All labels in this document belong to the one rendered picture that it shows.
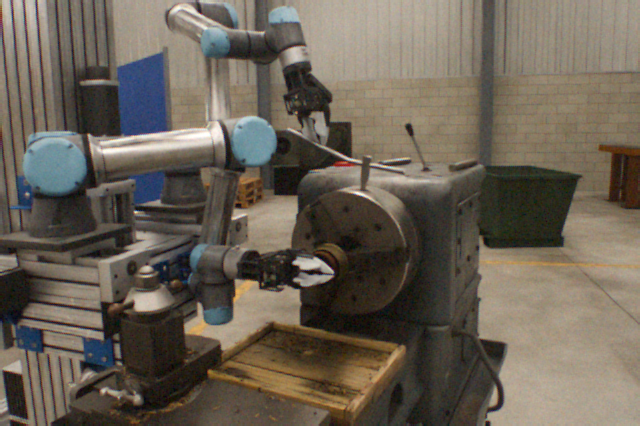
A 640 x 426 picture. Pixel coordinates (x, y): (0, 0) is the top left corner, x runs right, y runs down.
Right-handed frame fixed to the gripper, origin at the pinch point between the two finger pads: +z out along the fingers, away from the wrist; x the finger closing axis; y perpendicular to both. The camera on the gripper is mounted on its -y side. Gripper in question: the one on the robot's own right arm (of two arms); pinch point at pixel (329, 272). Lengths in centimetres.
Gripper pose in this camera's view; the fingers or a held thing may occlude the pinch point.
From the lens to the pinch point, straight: 110.3
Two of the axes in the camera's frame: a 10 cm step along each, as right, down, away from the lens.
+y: -4.7, 1.5, -8.7
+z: 8.8, 0.6, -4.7
